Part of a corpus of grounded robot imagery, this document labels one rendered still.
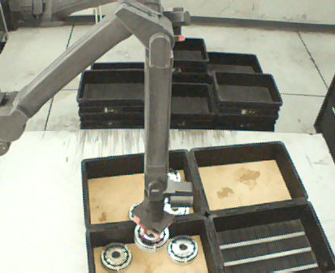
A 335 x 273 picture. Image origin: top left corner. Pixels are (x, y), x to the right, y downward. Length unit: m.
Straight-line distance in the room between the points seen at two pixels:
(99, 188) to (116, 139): 0.41
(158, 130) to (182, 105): 1.65
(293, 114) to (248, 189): 1.82
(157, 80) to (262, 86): 1.86
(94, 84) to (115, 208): 1.24
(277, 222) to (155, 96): 0.82
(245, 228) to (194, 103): 1.29
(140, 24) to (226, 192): 0.92
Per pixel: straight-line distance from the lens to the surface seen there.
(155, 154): 0.93
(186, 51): 2.85
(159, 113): 0.86
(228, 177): 1.57
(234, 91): 2.54
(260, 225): 1.47
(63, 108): 3.14
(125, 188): 1.50
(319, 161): 1.96
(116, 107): 2.28
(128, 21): 0.75
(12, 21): 1.34
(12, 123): 0.89
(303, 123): 3.26
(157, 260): 1.34
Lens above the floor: 2.02
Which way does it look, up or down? 51 degrees down
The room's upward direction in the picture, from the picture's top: 1 degrees clockwise
